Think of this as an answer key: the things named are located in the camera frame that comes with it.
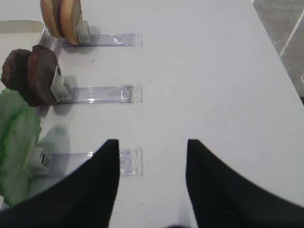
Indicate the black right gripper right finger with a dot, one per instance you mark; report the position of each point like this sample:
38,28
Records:
221,198

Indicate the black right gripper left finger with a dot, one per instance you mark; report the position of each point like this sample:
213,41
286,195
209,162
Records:
84,199

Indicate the grey lettuce pusher block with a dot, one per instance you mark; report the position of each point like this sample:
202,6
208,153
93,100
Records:
37,161

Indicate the green lettuce leaf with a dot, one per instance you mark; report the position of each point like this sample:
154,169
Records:
18,126

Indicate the front brown meat patty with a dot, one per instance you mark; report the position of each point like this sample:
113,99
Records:
42,66

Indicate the brown meat patty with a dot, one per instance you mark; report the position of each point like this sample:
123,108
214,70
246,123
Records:
42,66
15,74

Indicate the rear brown meat patty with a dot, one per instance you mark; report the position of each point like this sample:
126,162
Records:
15,74

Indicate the grey bread pusher block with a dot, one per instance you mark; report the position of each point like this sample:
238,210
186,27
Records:
83,32

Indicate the front bread slice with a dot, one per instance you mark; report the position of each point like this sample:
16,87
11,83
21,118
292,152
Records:
70,15

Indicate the bread slice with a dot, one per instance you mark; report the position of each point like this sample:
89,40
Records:
50,10
70,15

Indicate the rear bread slice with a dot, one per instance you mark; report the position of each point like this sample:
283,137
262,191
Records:
50,10

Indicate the grey patty pusher block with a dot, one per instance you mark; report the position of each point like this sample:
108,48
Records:
62,87

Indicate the white serving tray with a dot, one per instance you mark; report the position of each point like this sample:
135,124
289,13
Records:
24,32

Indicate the clear lettuce holder rail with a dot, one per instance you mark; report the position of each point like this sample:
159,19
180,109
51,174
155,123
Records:
63,164

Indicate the clear patty holder rail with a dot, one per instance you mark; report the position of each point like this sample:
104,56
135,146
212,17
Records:
132,93

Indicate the clear bread holder rail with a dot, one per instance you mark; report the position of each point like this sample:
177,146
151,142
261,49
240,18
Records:
132,39

